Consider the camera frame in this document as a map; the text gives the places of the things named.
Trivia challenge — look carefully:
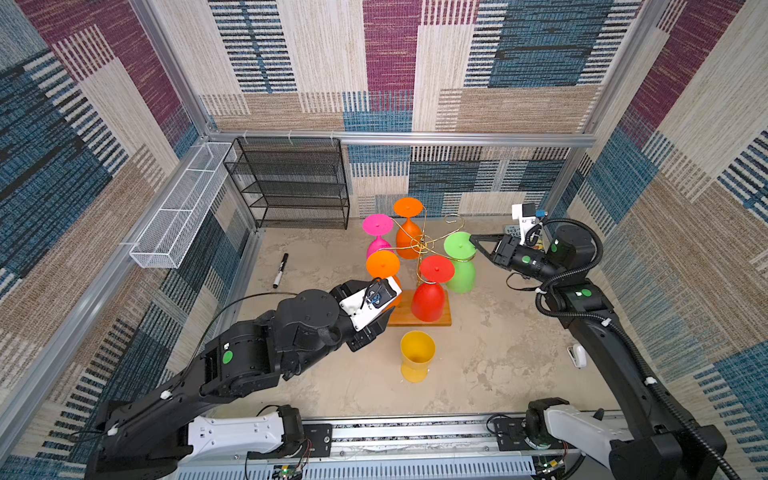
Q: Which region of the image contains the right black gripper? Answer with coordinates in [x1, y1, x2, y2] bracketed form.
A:
[468, 233, 561, 284]

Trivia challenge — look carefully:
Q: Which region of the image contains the green plastic wine glass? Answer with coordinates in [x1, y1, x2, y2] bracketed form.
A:
[443, 231, 477, 294]

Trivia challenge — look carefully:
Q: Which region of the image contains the yellow plastic wine glass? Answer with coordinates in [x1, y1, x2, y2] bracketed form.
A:
[400, 331, 436, 383]

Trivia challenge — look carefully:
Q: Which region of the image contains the red plastic wine glass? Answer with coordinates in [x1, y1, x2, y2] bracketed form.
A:
[411, 255, 455, 323]

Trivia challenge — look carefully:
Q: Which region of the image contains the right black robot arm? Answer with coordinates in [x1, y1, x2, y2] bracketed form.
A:
[470, 218, 739, 479]

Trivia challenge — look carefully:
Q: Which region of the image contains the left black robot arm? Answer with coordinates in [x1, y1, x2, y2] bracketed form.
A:
[85, 279, 401, 479]

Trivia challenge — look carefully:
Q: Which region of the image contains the wooden rack base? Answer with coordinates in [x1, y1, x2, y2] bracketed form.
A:
[388, 290, 452, 327]

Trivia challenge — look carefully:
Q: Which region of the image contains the orange front wine glass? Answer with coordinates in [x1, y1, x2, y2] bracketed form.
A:
[366, 249, 401, 287]

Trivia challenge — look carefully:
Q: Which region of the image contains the orange wine glass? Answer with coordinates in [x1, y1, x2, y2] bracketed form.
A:
[393, 197, 424, 260]
[366, 249, 401, 287]

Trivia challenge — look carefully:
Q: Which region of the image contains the orange back wine glass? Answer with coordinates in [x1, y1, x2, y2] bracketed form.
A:
[393, 197, 424, 260]

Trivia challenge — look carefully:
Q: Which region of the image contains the pink plastic wine glass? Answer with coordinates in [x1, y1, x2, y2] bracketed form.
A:
[362, 214, 394, 258]

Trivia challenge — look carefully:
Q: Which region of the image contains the black marker pen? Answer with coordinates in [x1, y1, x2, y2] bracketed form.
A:
[272, 252, 289, 289]

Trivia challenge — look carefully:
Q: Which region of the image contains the white small device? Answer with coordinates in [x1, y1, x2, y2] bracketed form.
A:
[567, 343, 588, 369]

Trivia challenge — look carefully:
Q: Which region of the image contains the white mesh basket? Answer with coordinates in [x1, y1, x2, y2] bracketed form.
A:
[130, 142, 234, 269]

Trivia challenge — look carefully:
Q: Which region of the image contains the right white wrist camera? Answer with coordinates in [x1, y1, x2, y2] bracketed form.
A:
[511, 203, 547, 247]

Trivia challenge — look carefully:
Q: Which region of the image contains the gold wire glass rack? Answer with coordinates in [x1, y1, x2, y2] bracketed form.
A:
[389, 208, 466, 285]

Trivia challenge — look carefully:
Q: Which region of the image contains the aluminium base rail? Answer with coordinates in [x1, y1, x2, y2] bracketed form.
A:
[169, 412, 627, 479]

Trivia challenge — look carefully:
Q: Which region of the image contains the black wire shelf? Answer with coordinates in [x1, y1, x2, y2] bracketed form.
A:
[224, 137, 351, 229]

